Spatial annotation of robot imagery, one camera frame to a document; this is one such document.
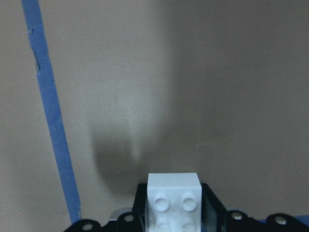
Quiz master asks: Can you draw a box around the white block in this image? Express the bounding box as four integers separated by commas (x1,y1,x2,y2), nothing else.
146,173,202,232

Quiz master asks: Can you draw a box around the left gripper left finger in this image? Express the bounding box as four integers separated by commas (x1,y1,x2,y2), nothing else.
132,183,148,232

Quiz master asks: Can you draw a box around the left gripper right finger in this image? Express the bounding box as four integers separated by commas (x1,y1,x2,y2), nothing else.
201,183,227,232

